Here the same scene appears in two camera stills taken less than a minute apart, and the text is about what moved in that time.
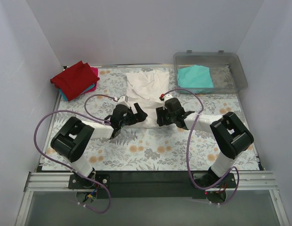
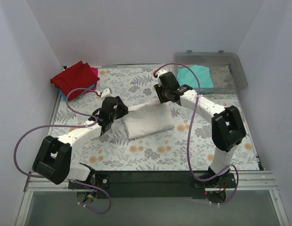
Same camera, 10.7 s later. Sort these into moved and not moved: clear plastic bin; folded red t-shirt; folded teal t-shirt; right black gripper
Moved: right black gripper
Not moved: folded red t-shirt; folded teal t-shirt; clear plastic bin
